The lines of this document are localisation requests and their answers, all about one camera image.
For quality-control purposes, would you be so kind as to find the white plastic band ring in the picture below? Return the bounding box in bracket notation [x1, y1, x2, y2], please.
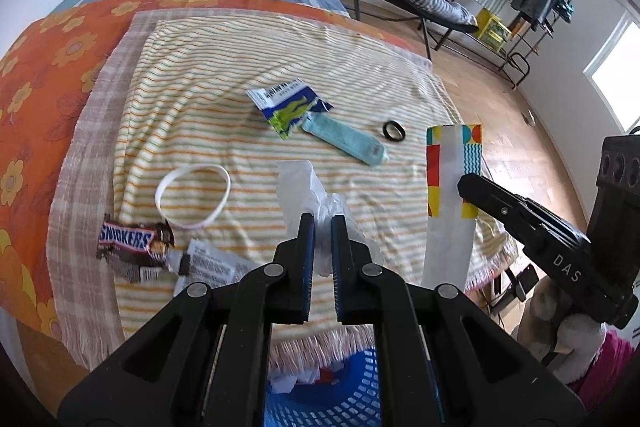
[155, 164, 232, 230]

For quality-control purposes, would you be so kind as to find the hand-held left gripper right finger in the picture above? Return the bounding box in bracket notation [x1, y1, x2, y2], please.
[331, 214, 586, 427]

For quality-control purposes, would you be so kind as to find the brown chocolate bar wrapper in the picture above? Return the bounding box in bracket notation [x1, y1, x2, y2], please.
[96, 215, 176, 284]

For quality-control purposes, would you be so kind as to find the teal packet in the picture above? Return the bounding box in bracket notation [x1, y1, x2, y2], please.
[300, 113, 390, 166]

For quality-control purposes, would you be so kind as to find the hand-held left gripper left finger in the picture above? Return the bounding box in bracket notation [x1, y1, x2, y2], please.
[57, 213, 316, 427]

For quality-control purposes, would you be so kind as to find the pink cloth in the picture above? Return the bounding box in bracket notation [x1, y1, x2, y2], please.
[570, 329, 637, 414]

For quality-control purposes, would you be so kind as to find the clear plastic wrap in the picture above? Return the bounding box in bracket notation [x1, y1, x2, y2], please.
[276, 159, 386, 279]

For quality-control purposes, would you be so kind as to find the window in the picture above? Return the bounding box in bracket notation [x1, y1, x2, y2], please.
[582, 12, 640, 134]

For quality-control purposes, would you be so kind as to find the blue plastic basket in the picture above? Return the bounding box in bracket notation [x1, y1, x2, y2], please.
[262, 346, 446, 427]

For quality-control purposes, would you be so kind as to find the orange floral bed sheet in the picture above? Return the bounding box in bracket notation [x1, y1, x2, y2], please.
[0, 0, 436, 343]

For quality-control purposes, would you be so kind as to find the blue and green torn wrapper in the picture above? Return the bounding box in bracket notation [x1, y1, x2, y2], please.
[246, 78, 334, 141]

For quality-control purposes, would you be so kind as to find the white printed label packet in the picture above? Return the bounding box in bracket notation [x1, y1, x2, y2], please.
[165, 241, 257, 298]

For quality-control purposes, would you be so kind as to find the yellow plastic crate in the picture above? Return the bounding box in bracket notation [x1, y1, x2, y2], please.
[475, 9, 512, 48]

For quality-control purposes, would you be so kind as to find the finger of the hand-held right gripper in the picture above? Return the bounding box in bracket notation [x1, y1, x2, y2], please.
[457, 173, 592, 254]

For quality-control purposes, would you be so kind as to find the beige plush toy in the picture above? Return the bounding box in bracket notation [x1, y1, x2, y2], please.
[517, 279, 608, 385]

